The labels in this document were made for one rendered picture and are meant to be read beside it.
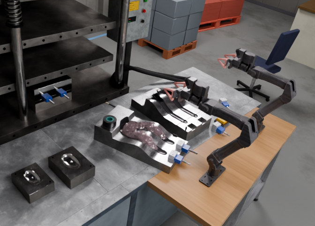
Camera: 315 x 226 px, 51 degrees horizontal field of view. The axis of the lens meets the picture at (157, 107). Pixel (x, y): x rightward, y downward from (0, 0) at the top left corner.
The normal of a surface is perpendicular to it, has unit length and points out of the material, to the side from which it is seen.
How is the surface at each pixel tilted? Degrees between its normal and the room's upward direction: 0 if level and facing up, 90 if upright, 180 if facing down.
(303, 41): 90
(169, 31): 90
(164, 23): 90
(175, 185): 0
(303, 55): 90
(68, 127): 0
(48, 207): 0
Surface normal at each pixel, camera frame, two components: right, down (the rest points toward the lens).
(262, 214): 0.14, -0.82
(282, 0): -0.61, 0.37
